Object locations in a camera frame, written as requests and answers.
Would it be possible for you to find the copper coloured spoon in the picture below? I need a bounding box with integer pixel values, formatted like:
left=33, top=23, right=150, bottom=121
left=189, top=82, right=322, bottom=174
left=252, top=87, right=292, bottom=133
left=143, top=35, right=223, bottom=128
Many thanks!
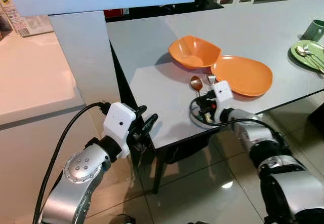
left=190, top=76, right=209, bottom=122

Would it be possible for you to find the grey dining table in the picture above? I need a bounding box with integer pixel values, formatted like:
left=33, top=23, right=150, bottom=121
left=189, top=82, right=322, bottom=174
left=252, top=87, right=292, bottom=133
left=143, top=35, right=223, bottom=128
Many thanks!
left=105, top=0, right=324, bottom=195

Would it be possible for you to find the orange plate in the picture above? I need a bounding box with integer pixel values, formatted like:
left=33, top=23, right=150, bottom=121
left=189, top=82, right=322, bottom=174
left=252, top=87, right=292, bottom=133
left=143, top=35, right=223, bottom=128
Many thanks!
left=211, top=55, right=274, bottom=98

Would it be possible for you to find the black chair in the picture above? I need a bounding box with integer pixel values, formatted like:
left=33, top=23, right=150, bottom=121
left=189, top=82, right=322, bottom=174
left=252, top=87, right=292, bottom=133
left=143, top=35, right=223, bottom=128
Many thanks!
left=162, top=132, right=216, bottom=165

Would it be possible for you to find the orange bowl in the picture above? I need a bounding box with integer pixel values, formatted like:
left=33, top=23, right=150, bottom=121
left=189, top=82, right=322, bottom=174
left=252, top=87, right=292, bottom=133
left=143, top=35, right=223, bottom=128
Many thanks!
left=169, top=35, right=222, bottom=71

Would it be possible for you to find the red box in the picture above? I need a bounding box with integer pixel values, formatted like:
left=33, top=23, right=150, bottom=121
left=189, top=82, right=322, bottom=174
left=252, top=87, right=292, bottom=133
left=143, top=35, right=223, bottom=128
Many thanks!
left=103, top=9, right=128, bottom=18

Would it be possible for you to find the silver spoon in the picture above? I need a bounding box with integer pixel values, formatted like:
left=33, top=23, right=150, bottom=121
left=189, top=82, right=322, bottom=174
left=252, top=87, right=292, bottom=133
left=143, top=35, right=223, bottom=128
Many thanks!
left=296, top=46, right=324, bottom=73

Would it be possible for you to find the white kitchen counter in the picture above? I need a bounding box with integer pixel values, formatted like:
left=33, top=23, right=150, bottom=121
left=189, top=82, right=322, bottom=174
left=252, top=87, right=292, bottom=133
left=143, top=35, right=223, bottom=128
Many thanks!
left=0, top=31, right=123, bottom=224

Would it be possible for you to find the long silver fork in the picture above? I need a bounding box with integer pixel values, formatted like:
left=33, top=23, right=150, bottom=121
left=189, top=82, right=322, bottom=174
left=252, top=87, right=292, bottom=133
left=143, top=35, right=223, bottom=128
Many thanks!
left=302, top=44, right=324, bottom=70

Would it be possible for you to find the pale printed food packet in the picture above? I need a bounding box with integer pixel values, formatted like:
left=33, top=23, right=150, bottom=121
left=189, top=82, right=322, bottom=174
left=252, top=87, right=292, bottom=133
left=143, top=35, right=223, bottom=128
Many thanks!
left=27, top=15, right=54, bottom=36

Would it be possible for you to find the Hup Seng cracker pack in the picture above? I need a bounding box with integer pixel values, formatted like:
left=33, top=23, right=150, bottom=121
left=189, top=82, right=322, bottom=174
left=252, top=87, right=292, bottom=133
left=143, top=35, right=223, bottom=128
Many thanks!
left=0, top=0, right=31, bottom=38

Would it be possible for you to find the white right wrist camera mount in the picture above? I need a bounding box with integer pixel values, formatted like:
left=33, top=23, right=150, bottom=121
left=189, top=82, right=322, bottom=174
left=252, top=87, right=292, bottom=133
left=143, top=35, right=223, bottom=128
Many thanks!
left=211, top=81, right=235, bottom=115

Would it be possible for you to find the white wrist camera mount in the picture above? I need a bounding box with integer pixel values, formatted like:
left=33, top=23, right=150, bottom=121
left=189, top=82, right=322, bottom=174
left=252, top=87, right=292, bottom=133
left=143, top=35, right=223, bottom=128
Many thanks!
left=103, top=102, right=137, bottom=159
left=211, top=81, right=235, bottom=115

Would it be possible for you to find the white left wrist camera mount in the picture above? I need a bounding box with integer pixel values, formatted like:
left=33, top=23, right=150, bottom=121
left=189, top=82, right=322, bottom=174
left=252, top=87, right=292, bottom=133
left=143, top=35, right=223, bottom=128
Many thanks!
left=103, top=102, right=137, bottom=159

